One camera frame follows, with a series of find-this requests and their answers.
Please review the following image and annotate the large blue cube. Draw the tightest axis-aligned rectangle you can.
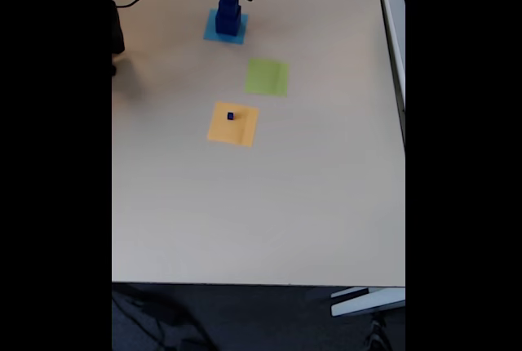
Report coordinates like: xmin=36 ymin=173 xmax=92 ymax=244
xmin=215 ymin=10 xmax=243 ymax=38

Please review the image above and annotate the blue paper square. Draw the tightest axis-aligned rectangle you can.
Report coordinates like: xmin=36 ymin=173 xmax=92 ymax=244
xmin=202 ymin=7 xmax=250 ymax=46

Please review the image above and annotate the white neighbouring desk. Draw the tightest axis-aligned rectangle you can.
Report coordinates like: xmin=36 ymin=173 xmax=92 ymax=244
xmin=374 ymin=0 xmax=406 ymax=150

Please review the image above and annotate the white table foot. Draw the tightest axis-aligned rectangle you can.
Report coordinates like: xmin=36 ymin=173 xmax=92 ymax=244
xmin=330 ymin=286 xmax=406 ymax=318

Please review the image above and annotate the medium blue cube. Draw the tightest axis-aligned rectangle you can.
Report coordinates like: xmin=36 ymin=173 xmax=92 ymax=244
xmin=218 ymin=0 xmax=241 ymax=18

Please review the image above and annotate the orange paper square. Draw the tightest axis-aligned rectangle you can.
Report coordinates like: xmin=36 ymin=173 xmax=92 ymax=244
xmin=206 ymin=100 xmax=260 ymax=149

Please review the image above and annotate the green paper square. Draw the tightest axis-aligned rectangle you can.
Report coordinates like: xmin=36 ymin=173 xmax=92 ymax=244
xmin=243 ymin=58 xmax=290 ymax=98

